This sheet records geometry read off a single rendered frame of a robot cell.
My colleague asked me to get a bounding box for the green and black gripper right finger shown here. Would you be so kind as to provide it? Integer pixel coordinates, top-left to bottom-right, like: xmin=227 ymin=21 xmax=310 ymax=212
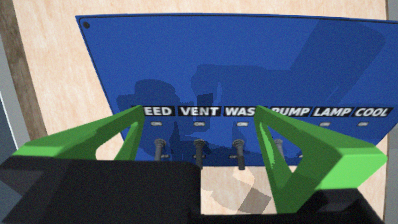
xmin=254 ymin=105 xmax=388 ymax=213

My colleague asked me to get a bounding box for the blue switch panel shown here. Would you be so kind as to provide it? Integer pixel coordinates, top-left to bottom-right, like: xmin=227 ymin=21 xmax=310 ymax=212
xmin=75 ymin=13 xmax=398 ymax=171

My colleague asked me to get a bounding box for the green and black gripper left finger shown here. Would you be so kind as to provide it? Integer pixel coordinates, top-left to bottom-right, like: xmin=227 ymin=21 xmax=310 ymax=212
xmin=11 ymin=105 xmax=145 ymax=160

